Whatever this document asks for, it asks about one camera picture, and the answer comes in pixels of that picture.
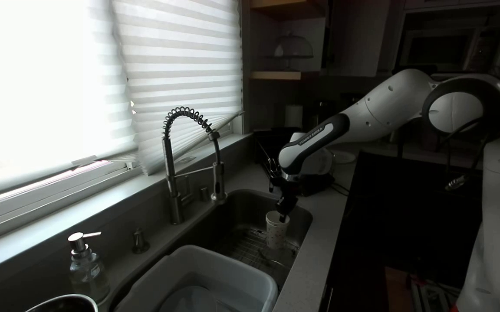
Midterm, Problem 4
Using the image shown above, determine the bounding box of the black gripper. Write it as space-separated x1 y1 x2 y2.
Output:
269 166 302 223

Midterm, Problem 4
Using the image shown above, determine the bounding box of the white paper cup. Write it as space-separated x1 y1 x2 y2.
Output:
264 208 292 225
264 216 292 251

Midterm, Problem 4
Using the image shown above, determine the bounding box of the stainless steel sink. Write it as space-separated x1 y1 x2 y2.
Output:
170 187 316 293

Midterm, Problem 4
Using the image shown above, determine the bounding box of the white plastic dish tub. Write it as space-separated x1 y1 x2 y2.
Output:
111 242 280 312

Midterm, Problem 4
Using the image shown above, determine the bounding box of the chrome spring kitchen faucet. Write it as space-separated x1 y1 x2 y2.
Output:
162 104 229 225

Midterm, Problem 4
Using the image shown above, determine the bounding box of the small metal ledge knob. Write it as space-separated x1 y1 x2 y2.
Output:
130 225 151 256

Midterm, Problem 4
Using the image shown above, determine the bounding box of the glass dome cover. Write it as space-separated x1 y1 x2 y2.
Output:
271 31 316 60

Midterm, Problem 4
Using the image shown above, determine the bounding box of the white striped window blind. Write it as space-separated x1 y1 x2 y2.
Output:
110 0 247 176

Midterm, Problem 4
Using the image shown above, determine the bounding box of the clear soap dispenser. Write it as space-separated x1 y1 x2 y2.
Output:
66 228 113 303

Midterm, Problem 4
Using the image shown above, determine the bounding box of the dark microwave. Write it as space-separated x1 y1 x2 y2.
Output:
396 5 500 74

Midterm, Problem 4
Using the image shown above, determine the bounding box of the dark round bowl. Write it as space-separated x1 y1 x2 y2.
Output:
23 291 101 312

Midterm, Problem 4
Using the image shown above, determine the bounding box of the bright white window blind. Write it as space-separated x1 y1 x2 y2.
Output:
0 0 139 201

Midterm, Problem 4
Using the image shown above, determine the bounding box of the metal wire sink grid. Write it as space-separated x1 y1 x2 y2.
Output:
226 223 301 275

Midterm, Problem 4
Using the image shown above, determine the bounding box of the wooden wall shelf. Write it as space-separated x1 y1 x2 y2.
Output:
248 67 306 83
248 0 328 20

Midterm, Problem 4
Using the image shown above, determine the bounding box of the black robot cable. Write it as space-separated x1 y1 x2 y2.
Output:
445 114 490 192

